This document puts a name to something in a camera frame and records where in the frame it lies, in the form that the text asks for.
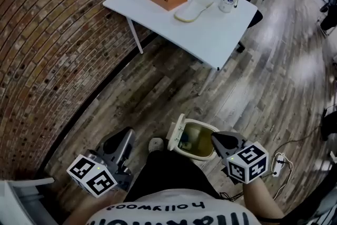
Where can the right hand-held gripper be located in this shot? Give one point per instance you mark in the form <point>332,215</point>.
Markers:
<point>247,163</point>

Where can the person's right forearm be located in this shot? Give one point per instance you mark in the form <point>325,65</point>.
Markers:
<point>259,197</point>

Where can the person's black trouser leg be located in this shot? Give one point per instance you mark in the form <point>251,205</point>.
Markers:
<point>171,174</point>

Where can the person's white printed t-shirt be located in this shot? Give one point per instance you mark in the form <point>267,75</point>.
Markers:
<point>171,210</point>

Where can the white furniture piece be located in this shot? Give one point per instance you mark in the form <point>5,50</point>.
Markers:
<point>15,200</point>

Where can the cream pedal trash bin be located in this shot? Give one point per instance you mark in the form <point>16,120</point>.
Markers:
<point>197,158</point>

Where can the person's left forearm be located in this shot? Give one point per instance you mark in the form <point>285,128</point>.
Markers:
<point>113,195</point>

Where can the person's grey shoe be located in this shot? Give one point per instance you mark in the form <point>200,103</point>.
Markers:
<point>156,145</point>

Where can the black floor stand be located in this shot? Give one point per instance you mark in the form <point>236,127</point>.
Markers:
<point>330,123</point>

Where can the white table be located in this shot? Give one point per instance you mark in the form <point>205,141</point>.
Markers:
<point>205,31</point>

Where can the white power strip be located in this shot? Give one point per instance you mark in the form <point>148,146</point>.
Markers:
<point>279,164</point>

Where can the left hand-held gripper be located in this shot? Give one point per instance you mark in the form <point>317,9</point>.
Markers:
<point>92,176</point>

